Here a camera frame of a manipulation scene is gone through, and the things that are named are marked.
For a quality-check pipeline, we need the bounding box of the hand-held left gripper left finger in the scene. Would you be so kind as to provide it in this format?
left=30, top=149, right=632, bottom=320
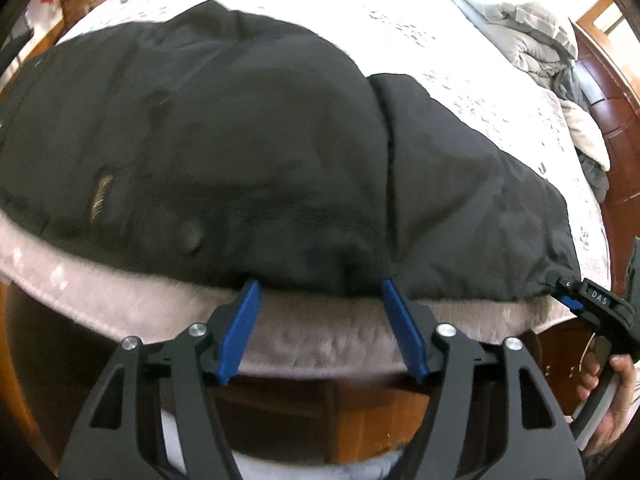
left=59, top=279, right=263, bottom=480

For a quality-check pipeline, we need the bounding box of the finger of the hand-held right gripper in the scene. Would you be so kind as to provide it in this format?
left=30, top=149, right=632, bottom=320
left=546, top=270, right=586, bottom=313

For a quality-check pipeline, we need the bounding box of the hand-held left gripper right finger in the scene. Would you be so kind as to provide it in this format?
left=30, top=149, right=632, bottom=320
left=381, top=279, right=587, bottom=480

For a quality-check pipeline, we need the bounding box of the black jacket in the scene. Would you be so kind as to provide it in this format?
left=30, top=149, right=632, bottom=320
left=0, top=0, right=583, bottom=303

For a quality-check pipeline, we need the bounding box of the person's right hand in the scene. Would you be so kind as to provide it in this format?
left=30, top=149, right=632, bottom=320
left=574, top=351, right=639, bottom=457

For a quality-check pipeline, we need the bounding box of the wooden nightstand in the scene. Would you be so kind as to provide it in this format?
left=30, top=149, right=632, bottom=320
left=530, top=317, right=608, bottom=421

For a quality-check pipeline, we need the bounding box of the cream cloth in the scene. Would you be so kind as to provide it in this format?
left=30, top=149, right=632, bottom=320
left=559, top=96, right=612, bottom=172

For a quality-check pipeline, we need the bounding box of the wooden headboard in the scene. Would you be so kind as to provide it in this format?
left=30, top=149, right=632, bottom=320
left=570, top=0, right=640, bottom=241

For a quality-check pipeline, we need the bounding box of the quilted leaf print mattress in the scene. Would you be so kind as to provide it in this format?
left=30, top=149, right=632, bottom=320
left=0, top=0, right=613, bottom=378

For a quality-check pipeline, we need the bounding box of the grey duvet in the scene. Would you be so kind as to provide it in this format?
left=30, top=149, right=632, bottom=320
left=447, top=0, right=581, bottom=78

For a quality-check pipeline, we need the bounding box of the wooden framed window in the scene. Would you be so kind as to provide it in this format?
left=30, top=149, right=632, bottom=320
left=590, top=0, right=628, bottom=31

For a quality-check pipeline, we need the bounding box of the wooden bed frame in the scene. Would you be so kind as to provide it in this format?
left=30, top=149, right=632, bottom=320
left=210, top=370, right=436, bottom=463

